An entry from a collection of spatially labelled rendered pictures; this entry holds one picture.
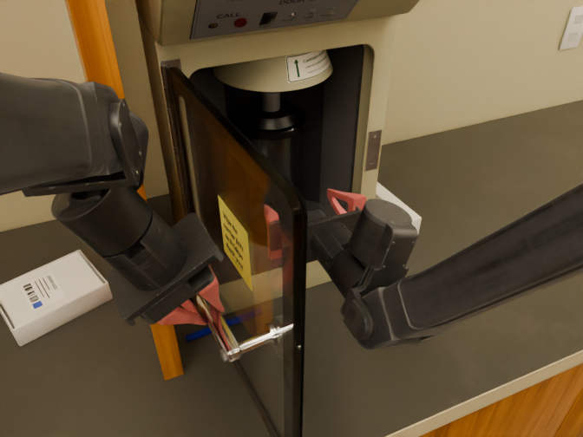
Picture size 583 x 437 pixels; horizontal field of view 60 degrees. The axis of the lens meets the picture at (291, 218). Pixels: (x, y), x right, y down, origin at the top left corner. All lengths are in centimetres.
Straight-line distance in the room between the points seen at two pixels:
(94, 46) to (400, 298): 38
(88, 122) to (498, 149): 122
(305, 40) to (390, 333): 37
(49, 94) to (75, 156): 4
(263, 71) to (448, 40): 77
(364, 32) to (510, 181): 69
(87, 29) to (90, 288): 52
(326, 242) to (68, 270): 51
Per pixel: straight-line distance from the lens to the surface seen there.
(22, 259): 111
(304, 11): 60
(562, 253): 42
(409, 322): 52
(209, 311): 53
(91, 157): 31
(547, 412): 118
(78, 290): 93
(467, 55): 145
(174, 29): 57
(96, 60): 52
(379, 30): 73
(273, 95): 78
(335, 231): 65
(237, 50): 64
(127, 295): 47
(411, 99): 140
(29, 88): 27
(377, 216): 56
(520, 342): 92
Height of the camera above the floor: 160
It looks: 38 degrees down
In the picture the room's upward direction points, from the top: straight up
